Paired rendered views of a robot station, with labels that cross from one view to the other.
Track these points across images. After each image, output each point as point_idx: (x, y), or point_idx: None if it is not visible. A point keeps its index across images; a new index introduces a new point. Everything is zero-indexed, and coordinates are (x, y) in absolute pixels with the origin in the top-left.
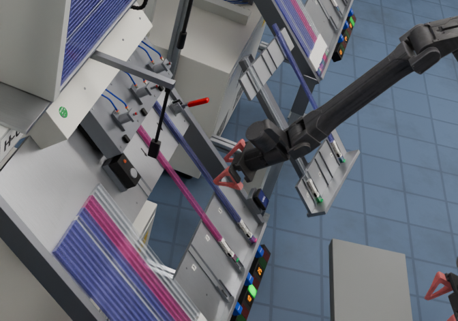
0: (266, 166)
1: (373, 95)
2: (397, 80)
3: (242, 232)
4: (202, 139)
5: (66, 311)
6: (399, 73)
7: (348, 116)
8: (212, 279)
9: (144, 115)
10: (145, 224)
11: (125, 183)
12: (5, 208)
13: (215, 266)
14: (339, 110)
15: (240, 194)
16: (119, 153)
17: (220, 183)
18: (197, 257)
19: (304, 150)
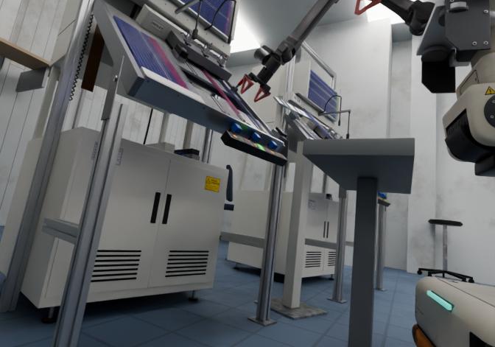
0: (267, 71)
1: (317, 12)
2: (328, 0)
3: (261, 130)
4: (247, 105)
5: (103, 35)
6: None
7: (306, 27)
8: (222, 110)
9: (204, 55)
10: (215, 166)
11: (178, 52)
12: None
13: (228, 113)
14: (300, 24)
15: (267, 129)
16: (179, 42)
17: (243, 90)
18: (216, 101)
19: (283, 46)
